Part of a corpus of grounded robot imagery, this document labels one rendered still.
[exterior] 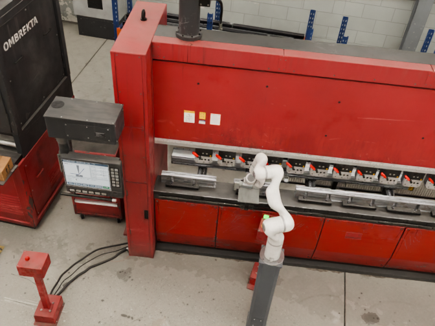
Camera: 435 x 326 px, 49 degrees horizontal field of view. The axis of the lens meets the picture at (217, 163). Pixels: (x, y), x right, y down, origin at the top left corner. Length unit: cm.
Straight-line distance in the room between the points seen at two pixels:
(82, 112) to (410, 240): 312
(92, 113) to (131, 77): 38
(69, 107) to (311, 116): 181
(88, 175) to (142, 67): 91
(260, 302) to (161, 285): 108
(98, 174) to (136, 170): 50
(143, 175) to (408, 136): 218
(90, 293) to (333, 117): 273
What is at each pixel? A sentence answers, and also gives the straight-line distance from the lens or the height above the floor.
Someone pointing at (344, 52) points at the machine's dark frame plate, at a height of 230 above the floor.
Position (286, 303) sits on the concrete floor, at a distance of 478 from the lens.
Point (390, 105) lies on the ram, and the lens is 388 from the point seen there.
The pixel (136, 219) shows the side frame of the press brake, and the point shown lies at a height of 57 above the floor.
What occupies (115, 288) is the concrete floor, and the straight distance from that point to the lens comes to 480.
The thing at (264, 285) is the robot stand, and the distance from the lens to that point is 398.
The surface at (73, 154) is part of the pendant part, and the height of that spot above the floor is 160.
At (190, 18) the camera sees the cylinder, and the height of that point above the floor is 247.
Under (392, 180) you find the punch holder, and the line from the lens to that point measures 438.
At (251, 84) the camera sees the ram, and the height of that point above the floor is 202.
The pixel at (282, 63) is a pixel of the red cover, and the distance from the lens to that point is 355.
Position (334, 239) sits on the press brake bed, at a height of 49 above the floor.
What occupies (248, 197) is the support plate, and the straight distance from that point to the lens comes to 418.
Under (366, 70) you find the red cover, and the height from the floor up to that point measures 225.
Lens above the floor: 398
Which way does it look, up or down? 42 degrees down
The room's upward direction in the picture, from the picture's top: 5 degrees clockwise
